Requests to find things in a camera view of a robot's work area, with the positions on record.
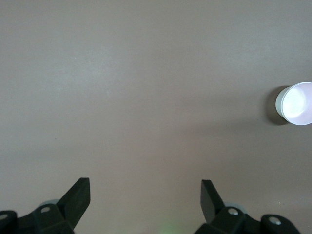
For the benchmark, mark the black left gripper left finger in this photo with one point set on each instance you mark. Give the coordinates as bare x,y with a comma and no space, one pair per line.
76,200

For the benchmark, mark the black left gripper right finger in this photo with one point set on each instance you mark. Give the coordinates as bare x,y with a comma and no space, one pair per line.
210,204

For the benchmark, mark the pink bowl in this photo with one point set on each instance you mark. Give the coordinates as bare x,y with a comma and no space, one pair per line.
297,104

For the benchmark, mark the white bowl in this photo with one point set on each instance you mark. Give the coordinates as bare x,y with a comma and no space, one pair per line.
279,104

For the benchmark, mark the brown table mat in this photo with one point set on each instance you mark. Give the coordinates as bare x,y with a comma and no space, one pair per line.
122,85

